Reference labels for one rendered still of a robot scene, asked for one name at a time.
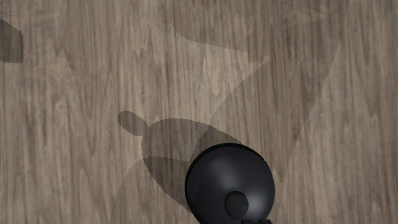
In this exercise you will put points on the black dome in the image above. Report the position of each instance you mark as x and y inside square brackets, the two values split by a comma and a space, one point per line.
[224, 168]

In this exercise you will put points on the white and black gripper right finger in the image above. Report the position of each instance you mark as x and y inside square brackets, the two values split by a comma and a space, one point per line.
[263, 221]

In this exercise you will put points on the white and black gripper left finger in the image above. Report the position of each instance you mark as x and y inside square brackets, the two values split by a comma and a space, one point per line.
[247, 221]

